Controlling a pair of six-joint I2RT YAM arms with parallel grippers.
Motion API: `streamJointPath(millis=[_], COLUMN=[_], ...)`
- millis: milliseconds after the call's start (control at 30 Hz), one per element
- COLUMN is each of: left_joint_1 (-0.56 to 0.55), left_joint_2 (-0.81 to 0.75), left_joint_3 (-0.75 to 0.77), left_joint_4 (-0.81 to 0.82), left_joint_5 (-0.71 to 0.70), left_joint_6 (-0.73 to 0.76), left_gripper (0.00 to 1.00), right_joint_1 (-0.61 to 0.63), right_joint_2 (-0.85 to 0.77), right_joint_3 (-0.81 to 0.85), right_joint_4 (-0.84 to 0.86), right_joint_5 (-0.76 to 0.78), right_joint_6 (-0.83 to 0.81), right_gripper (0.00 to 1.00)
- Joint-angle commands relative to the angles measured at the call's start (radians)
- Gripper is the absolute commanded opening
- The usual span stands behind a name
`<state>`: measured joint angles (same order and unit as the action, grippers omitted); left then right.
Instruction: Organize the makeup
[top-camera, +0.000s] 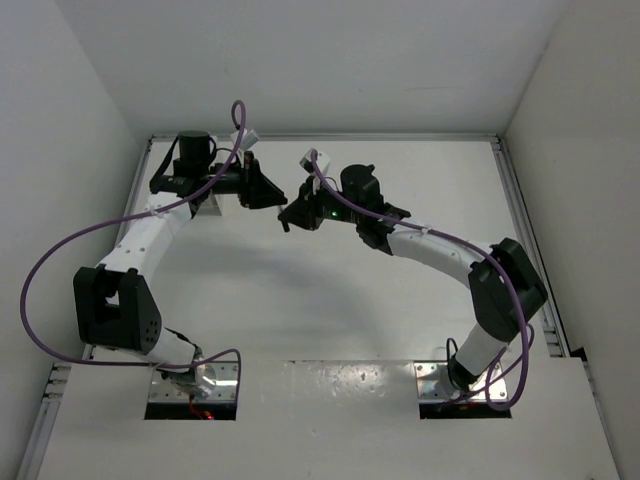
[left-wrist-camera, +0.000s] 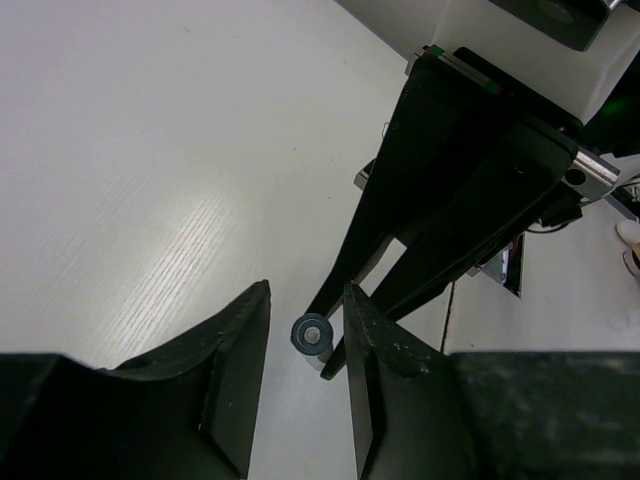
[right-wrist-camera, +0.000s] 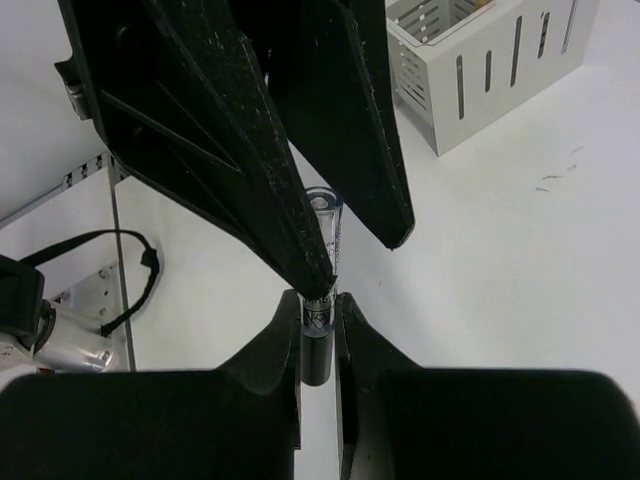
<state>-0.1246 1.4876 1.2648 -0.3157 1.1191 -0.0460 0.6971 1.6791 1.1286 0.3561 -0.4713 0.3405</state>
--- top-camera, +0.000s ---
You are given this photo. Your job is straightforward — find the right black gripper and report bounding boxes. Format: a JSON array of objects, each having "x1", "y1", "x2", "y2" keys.
[{"x1": 280, "y1": 175, "x2": 363, "y2": 232}]

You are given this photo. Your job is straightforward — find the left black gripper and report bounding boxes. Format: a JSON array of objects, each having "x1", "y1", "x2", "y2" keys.
[{"x1": 199, "y1": 150, "x2": 287, "y2": 209}]

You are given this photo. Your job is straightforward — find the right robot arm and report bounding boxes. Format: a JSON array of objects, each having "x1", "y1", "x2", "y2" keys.
[{"x1": 278, "y1": 162, "x2": 548, "y2": 397}]

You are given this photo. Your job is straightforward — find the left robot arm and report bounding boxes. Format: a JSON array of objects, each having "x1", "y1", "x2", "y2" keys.
[{"x1": 73, "y1": 130, "x2": 287, "y2": 389}]

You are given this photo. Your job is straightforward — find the white slatted organizer box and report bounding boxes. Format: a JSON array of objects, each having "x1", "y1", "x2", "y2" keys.
[{"x1": 197, "y1": 194, "x2": 224, "y2": 217}]

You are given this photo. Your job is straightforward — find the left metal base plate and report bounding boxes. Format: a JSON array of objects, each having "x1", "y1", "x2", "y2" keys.
[{"x1": 148, "y1": 362, "x2": 238, "y2": 406}]

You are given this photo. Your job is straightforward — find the metal base plate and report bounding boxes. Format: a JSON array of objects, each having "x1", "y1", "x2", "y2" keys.
[
  {"x1": 413, "y1": 361, "x2": 509, "y2": 405},
  {"x1": 148, "y1": 362, "x2": 238, "y2": 406}
]

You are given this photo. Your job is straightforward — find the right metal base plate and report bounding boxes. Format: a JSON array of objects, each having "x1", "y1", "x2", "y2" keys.
[{"x1": 413, "y1": 361, "x2": 509, "y2": 405}]

